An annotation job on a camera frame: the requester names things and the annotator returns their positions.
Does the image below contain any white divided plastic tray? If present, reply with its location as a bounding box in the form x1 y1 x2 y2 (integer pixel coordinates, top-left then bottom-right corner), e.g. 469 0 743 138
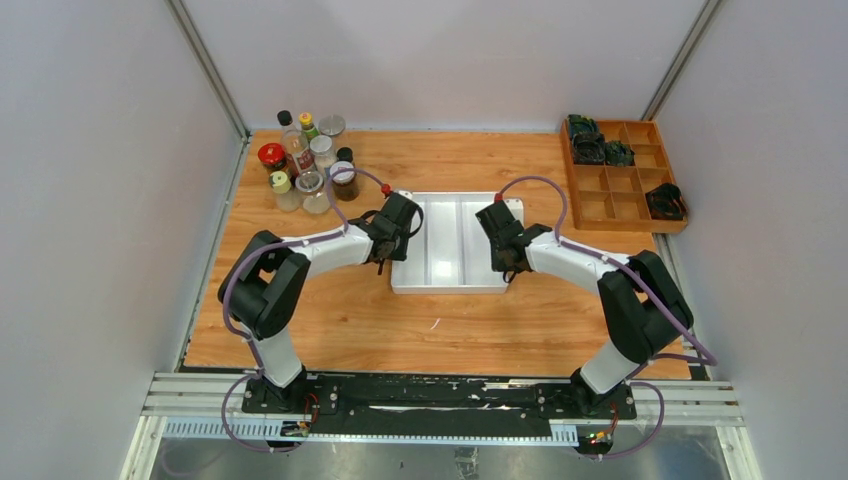
390 192 507 295

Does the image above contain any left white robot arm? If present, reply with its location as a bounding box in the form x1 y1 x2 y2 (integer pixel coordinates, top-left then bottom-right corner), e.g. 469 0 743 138
218 191 425 413

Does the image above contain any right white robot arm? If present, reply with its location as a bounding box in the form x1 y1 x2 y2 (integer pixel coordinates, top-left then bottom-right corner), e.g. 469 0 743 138
475 200 694 418

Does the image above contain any black cable bundle middle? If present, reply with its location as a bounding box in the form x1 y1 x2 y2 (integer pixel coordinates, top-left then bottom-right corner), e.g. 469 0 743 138
570 131 607 166

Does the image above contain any black-cap clear sauce bottle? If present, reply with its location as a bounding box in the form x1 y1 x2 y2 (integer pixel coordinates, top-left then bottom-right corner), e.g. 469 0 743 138
277 110 315 176

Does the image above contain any purple cable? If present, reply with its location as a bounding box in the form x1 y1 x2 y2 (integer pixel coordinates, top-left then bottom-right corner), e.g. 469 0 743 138
219 166 393 455
493 174 719 462

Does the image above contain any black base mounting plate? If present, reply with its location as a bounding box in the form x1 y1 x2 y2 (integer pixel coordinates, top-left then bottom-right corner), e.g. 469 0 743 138
241 371 637 439

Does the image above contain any green black cable bundle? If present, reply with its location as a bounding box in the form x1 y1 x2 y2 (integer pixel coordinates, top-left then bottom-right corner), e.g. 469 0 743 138
565 113 601 139

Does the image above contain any clear lidded glass jar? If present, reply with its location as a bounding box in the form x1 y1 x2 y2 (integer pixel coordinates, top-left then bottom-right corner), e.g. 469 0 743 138
295 170 330 215

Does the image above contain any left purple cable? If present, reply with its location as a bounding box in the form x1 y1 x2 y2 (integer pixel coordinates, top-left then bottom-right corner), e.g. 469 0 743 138
219 166 393 455

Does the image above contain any yellow-cap green bottle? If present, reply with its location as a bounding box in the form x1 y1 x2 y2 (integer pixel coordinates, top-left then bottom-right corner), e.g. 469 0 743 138
298 112 320 141

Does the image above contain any small black-cap bottle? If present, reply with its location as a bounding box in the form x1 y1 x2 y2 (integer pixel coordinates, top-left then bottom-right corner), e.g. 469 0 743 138
336 147 354 164

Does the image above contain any white-lid spice shaker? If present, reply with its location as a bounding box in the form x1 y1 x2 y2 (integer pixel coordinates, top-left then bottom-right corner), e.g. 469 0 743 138
310 134 337 176

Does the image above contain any brown jar white lid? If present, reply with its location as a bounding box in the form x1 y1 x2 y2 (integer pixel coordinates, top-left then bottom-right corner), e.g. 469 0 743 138
328 161 360 202

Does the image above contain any yellow-cap small bottle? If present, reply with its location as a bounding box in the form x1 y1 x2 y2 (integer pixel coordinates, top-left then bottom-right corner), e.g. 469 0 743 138
269 171 301 212

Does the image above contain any silver-lid glass jar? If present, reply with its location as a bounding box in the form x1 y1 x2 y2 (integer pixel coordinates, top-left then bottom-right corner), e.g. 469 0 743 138
318 114 349 149

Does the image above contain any red-lid sauce jar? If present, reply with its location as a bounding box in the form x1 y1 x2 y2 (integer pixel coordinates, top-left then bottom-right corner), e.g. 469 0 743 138
257 142 289 174

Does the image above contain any green cable bundle small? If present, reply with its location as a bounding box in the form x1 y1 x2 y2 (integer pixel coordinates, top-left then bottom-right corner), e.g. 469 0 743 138
604 140 635 167

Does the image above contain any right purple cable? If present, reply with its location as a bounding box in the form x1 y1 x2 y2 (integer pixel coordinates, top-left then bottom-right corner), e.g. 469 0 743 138
493 174 719 462

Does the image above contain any wooden compartment organizer box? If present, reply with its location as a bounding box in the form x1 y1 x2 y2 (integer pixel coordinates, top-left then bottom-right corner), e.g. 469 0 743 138
560 120 688 234

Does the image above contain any black cable bundle right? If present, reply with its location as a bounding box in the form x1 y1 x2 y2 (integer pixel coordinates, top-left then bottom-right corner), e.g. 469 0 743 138
644 183 686 221

